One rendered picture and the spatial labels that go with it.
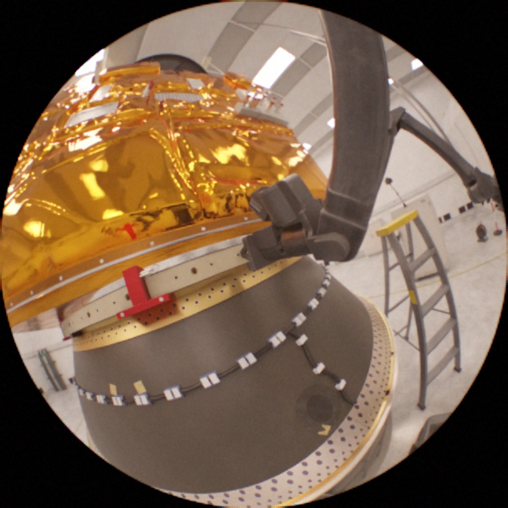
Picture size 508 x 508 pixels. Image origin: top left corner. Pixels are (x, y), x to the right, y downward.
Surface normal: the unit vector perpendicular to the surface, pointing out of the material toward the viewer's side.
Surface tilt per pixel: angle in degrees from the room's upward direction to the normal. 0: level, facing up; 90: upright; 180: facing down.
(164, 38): 180
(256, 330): 62
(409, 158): 90
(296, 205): 110
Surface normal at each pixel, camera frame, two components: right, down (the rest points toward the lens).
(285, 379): 0.24, -0.67
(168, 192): 0.54, -0.28
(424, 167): -0.77, 0.29
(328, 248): -0.64, 0.61
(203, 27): 0.40, 0.91
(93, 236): 0.65, 0.40
